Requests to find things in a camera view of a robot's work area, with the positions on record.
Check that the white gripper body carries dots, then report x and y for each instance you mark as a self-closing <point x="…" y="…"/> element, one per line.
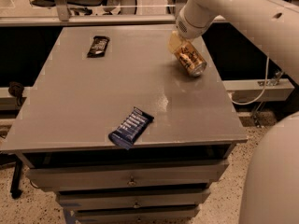
<point x="188" y="29"/>

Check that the drawer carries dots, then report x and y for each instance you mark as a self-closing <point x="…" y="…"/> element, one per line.
<point x="128" y="175"/>
<point x="134" y="199"/>
<point x="140" y="214"/>

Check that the black rxbar chocolate bar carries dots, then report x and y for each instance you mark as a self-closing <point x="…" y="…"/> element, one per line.
<point x="98" y="47"/>

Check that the middle drawer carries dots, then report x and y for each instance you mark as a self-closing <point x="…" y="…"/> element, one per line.
<point x="134" y="199"/>

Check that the bottom drawer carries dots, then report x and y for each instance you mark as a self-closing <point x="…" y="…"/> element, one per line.
<point x="140" y="214"/>

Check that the top drawer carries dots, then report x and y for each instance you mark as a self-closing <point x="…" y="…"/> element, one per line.
<point x="128" y="175"/>

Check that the grey drawer cabinet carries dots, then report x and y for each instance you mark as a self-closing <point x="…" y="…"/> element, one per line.
<point x="78" y="101"/>

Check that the orange soda can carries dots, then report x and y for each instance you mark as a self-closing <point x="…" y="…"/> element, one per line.
<point x="191" y="60"/>

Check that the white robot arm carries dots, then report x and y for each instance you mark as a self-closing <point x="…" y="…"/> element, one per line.
<point x="271" y="190"/>

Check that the metal railing frame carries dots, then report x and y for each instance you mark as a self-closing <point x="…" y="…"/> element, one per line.
<point x="25" y="13"/>

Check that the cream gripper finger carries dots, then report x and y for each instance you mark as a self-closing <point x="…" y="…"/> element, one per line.
<point x="175" y="42"/>

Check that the blue snack bar wrapper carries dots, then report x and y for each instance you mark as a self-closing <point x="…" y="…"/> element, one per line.
<point x="131" y="128"/>

